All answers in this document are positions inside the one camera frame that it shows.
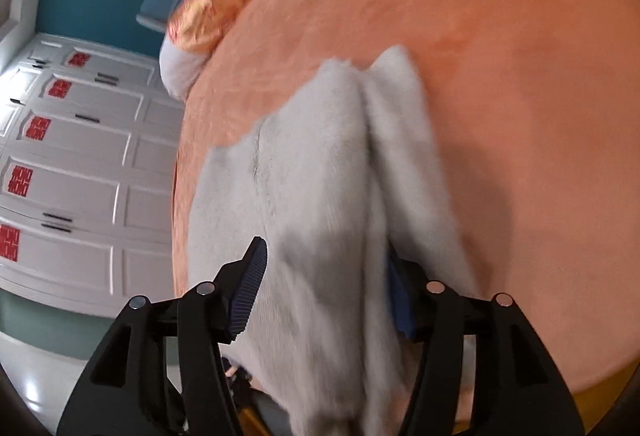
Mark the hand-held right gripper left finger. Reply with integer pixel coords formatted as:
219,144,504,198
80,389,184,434
56,236,269,436

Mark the white panelled wardrobe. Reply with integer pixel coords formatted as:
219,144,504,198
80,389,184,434
0,0,187,323

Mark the grey sweater with black hearts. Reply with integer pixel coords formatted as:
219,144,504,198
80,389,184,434
187,44,484,436

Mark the orange plush bed blanket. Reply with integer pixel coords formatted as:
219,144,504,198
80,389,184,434
170,0,640,398

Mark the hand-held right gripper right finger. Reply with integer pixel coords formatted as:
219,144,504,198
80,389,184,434
386,246,586,436

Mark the long white pillow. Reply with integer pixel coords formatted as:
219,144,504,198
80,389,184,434
159,0,323,100

